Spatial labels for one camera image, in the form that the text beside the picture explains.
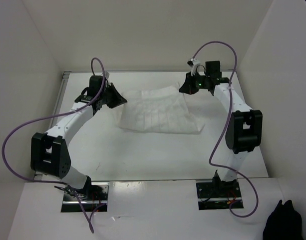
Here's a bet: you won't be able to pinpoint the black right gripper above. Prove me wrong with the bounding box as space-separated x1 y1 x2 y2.
180 70 210 95

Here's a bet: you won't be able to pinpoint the white pleated skirt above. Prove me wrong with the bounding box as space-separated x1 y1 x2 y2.
115 82 205 135

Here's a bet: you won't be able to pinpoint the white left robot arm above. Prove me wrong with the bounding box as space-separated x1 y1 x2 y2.
30 72 127 200

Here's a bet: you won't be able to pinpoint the dark folded garment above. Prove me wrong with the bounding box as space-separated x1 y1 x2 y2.
262 200 304 240

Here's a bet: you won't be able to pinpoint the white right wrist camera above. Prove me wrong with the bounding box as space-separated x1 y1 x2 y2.
187 58 201 76

